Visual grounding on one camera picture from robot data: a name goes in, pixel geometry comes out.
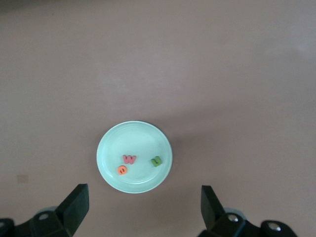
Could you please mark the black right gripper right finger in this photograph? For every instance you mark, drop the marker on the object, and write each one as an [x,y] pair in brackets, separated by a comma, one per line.
[216,218]

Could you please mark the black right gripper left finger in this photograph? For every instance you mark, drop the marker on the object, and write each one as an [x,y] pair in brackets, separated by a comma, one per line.
[70,214]

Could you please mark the orange foam letter e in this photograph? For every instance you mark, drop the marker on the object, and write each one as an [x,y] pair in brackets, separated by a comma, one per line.
[122,170]

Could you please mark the pink foam letter w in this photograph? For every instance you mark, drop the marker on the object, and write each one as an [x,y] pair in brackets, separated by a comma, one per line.
[129,160]

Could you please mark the green foam letter u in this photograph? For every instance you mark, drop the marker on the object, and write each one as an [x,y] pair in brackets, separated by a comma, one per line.
[156,163]

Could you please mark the pale green plate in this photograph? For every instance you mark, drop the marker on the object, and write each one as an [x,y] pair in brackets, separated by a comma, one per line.
[138,138]

